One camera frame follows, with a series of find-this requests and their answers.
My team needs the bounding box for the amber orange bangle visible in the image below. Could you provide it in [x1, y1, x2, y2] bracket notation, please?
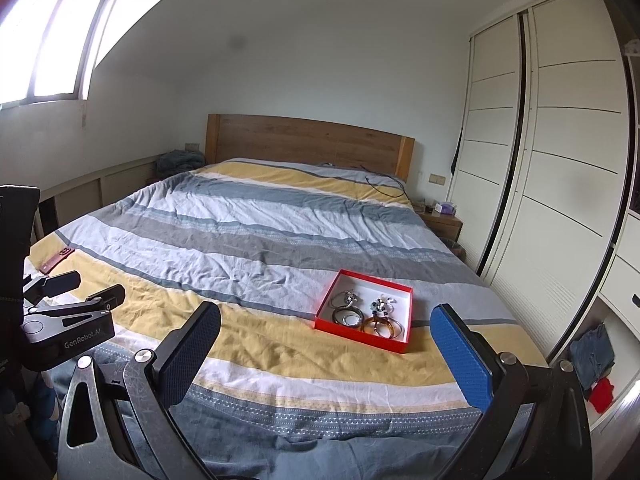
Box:
[360, 316, 405, 340]

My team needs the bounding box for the dark brown wide bangle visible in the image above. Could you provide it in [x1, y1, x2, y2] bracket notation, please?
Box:
[332, 307, 364, 330]

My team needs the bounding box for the silver chain bracelet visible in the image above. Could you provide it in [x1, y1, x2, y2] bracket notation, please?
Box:
[328, 289, 359, 310]

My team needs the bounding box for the red jewelry box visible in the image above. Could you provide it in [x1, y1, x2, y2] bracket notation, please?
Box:
[314, 270, 413, 353]

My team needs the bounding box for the striped bed duvet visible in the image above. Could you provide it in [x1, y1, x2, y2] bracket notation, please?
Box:
[25, 158, 544, 479]

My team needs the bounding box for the dark folded blanket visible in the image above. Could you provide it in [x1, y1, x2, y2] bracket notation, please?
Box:
[155, 150, 206, 180]

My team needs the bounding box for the wooden headboard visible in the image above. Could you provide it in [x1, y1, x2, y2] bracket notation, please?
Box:
[204, 114, 414, 182]

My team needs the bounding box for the wooden nightstand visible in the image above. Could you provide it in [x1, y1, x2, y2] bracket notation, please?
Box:
[419, 211, 463, 242]

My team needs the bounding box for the purple tissue box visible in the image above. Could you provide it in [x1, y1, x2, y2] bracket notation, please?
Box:
[433, 202, 457, 216]

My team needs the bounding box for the window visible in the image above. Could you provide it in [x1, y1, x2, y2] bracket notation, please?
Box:
[1, 0, 110, 108]

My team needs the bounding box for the white sliding wardrobe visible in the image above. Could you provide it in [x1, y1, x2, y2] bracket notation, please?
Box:
[448, 0, 639, 408]

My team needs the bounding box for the black cable on bed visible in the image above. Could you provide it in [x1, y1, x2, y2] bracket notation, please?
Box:
[319, 161, 411, 201]

